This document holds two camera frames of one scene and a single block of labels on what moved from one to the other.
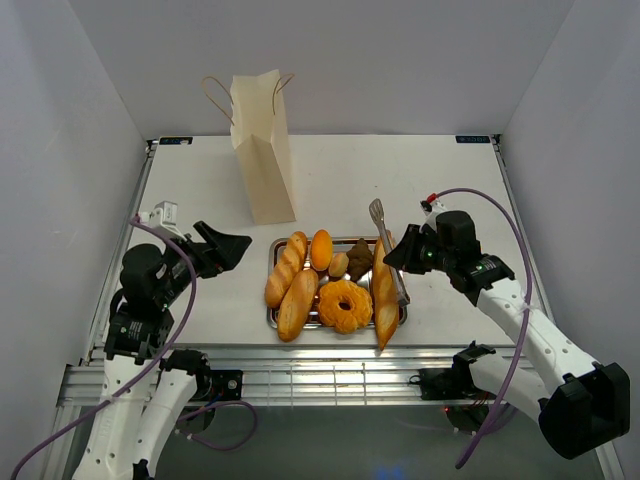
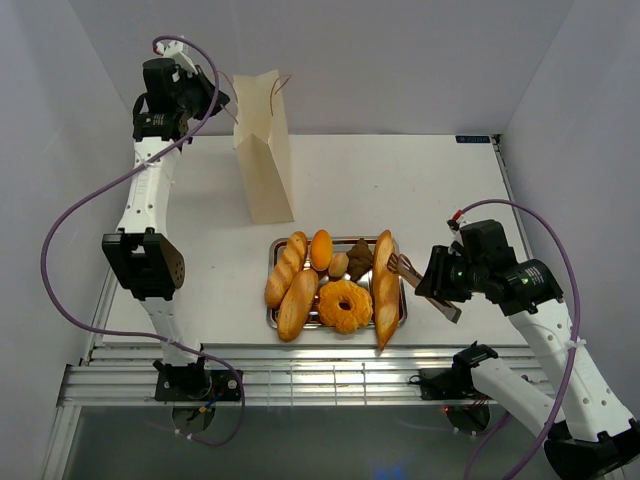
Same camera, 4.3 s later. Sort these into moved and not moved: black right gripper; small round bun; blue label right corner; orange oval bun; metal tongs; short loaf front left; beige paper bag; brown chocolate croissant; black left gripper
Moved: metal tongs; black left gripper; black right gripper
Not moved: orange oval bun; brown chocolate croissant; beige paper bag; short loaf front left; blue label right corner; small round bun
